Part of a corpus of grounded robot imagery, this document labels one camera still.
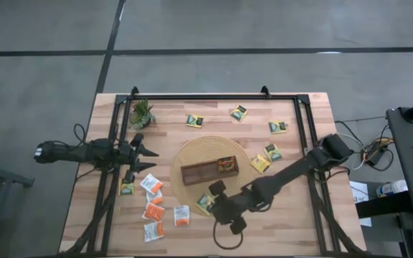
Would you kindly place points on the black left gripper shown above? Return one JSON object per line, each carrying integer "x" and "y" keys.
{"x": 133, "y": 154}

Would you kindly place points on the brown wooden compartment tea box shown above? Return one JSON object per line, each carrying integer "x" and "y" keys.
{"x": 199, "y": 172}

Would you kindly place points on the round woven straw placemat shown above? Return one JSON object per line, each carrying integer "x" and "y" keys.
{"x": 192, "y": 150}

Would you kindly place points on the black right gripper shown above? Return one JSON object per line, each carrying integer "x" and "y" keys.
{"x": 218, "y": 187}

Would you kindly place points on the white paper sheet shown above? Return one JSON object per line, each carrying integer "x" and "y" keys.
{"x": 359, "y": 190}

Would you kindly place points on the black power adapter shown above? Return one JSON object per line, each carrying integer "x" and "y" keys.
{"x": 378, "y": 157}

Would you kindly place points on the potted green succulent plant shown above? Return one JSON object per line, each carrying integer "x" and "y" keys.
{"x": 142, "y": 114}

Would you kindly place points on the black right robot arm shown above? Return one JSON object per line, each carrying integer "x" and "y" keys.
{"x": 292, "y": 168}

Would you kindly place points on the grey metal stand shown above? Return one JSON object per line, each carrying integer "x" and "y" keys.
{"x": 2, "y": 175}

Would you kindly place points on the white orange tea packet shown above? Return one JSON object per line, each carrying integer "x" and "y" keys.
{"x": 155, "y": 198}
{"x": 150, "y": 184}
{"x": 181, "y": 215}
{"x": 152, "y": 231}

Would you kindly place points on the black metal table frame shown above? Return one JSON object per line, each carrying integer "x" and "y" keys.
{"x": 210, "y": 96}

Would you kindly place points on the green yellow tea packet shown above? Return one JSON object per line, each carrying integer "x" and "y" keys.
{"x": 239, "y": 113}
{"x": 272, "y": 152}
{"x": 127, "y": 188}
{"x": 203, "y": 202}
{"x": 194, "y": 120}
{"x": 277, "y": 127}

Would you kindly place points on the black flat bar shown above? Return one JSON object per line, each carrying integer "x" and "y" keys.
{"x": 382, "y": 205}

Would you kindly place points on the white plastic bottle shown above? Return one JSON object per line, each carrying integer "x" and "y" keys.
{"x": 393, "y": 188}

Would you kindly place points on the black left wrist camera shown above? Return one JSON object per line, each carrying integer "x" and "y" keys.
{"x": 124, "y": 148}

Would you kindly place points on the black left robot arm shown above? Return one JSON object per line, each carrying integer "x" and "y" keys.
{"x": 70, "y": 153}

